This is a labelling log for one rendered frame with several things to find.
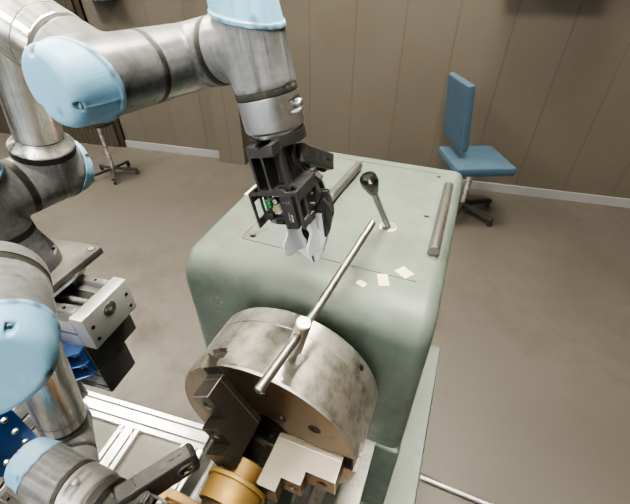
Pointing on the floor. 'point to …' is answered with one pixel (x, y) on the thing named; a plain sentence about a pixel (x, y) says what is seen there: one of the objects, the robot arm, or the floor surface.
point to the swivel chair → (475, 167)
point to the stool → (109, 154)
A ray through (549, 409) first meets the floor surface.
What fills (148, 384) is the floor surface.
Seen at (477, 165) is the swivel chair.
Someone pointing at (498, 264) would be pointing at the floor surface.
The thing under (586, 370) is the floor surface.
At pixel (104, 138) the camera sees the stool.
